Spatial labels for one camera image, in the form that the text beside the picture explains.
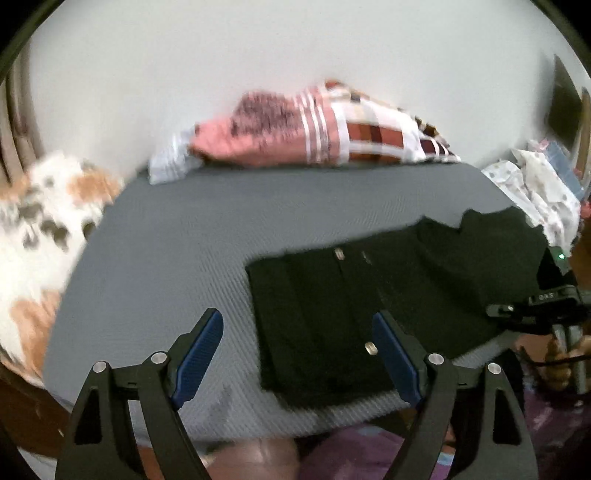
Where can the floral white orange pillow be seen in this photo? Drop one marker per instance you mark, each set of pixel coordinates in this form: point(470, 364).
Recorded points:
point(46, 219)

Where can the pink checked blanket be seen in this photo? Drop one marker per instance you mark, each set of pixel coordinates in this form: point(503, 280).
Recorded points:
point(329, 124)

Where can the purple floral garment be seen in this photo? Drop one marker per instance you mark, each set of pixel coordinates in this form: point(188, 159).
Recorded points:
point(359, 452)

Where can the grey mesh mattress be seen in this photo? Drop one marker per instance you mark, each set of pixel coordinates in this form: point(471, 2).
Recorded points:
point(163, 254)

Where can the right hand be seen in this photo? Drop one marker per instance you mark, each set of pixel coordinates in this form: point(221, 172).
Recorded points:
point(558, 370)

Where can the white dotted cloth pile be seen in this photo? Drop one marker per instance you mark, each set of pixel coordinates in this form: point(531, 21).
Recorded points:
point(531, 183)

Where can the dark wall frame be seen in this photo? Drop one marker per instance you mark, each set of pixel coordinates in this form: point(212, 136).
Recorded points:
point(566, 106)

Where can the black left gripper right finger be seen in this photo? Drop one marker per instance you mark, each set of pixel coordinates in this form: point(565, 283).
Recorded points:
point(477, 405)

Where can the blue folded cloth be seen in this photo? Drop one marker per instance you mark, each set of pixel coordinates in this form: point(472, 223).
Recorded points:
point(561, 163)

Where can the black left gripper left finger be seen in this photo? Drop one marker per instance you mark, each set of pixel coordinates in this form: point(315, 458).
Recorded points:
point(100, 442)

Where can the black pants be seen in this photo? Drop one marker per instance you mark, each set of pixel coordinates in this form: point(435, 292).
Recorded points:
point(314, 309)

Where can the light striped cloth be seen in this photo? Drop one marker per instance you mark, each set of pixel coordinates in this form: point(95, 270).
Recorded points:
point(174, 160)

